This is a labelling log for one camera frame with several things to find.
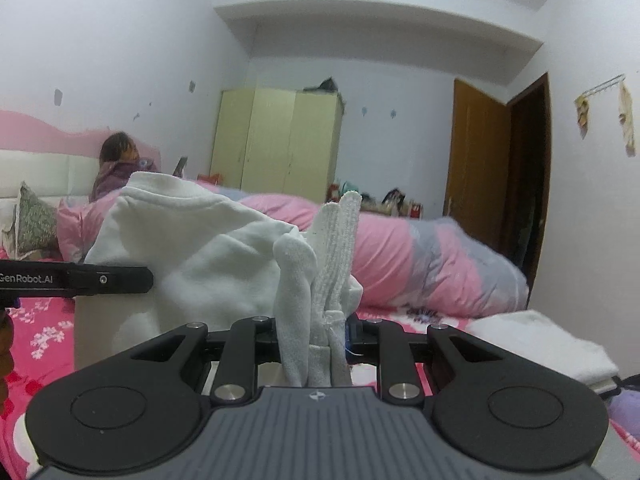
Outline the lavender cloth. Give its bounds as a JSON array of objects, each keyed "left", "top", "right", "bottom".
[{"left": 606, "top": 389, "right": 640, "bottom": 438}]

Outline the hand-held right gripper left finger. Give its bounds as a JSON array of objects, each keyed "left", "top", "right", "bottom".
[{"left": 131, "top": 316, "right": 283, "bottom": 406}]

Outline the pink pillow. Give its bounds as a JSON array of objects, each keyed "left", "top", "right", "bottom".
[{"left": 56, "top": 195, "right": 118, "bottom": 262}]

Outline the wall hook rack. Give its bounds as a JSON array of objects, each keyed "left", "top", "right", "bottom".
[{"left": 580, "top": 74, "right": 627, "bottom": 97}]

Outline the white sweatshirt with orange print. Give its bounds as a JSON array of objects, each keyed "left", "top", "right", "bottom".
[{"left": 74, "top": 171, "right": 365, "bottom": 389}]

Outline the pale yellow wardrobe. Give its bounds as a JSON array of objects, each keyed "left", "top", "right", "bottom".
[{"left": 209, "top": 86, "right": 346, "bottom": 207}]

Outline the pink floral blanket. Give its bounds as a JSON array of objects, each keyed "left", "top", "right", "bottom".
[{"left": 0, "top": 242, "right": 501, "bottom": 480}]

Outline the brown wooden door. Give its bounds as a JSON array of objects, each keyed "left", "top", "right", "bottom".
[{"left": 442, "top": 72, "right": 552, "bottom": 306}]

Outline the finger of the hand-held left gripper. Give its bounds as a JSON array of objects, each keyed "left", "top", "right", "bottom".
[{"left": 75, "top": 266, "right": 155, "bottom": 295}]

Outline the dark bundle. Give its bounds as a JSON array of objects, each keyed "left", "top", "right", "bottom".
[{"left": 304, "top": 76, "right": 342, "bottom": 94}]

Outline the person's left hand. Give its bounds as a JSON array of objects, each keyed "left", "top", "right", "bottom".
[{"left": 0, "top": 309, "right": 14, "bottom": 399}]

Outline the stack of folded clothes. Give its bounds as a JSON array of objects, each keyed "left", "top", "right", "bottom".
[{"left": 466, "top": 309, "right": 620, "bottom": 387}]

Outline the green patterned pillow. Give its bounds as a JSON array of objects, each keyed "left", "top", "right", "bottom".
[{"left": 14, "top": 181, "right": 60, "bottom": 257}]

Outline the pink and white headboard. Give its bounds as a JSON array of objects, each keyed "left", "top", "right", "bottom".
[{"left": 0, "top": 110, "right": 163, "bottom": 201}]

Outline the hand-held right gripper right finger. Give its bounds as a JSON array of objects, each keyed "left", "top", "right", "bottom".
[{"left": 345, "top": 315, "right": 501, "bottom": 406}]

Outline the hanging yellow cloth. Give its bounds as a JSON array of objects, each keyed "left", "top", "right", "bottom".
[
  {"left": 574, "top": 93, "right": 593, "bottom": 139},
  {"left": 617, "top": 82, "right": 639, "bottom": 157}
]

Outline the pink and grey duvet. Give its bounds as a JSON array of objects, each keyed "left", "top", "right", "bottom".
[{"left": 197, "top": 182, "right": 532, "bottom": 320}]

